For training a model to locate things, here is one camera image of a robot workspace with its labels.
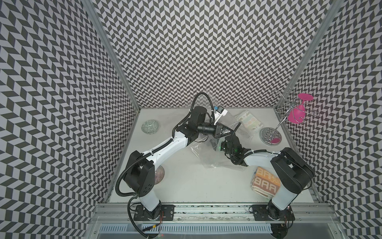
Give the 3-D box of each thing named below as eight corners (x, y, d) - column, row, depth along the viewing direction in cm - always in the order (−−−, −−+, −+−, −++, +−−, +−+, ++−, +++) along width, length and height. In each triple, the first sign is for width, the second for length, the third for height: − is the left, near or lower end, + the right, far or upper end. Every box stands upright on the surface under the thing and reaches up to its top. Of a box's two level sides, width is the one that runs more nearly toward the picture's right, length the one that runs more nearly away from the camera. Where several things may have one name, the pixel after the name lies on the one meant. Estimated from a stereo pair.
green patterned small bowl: (141, 134, 104) (139, 131, 101) (144, 122, 110) (143, 119, 108) (156, 134, 104) (155, 131, 101) (159, 122, 110) (158, 119, 108)
